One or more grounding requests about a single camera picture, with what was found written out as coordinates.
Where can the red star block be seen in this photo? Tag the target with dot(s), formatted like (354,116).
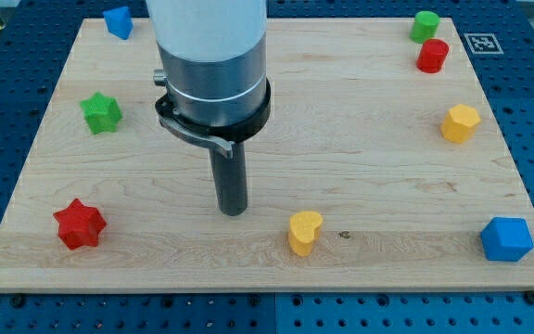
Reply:
(79,225)

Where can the blue hexagon block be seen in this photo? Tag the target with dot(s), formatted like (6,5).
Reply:
(506,239)

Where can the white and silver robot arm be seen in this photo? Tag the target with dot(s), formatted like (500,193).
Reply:
(213,55)

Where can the white fiducial marker tag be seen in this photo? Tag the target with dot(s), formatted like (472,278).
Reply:
(481,43)

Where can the red cylinder block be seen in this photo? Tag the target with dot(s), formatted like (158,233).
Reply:
(432,55)

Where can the yellow hexagon block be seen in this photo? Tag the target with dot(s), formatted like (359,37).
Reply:
(460,123)

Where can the green cylinder block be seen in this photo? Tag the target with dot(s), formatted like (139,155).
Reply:
(425,25)

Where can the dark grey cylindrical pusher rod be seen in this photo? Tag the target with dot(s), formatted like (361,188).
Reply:
(229,173)

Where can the black clamp ring with lever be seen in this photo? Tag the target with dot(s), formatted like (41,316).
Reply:
(217,138)

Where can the light wooden board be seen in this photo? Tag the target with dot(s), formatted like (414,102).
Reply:
(354,135)

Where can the yellow heart block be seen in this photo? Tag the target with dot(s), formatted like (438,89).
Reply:
(304,229)

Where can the green star block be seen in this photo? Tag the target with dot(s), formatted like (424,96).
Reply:
(101,113)

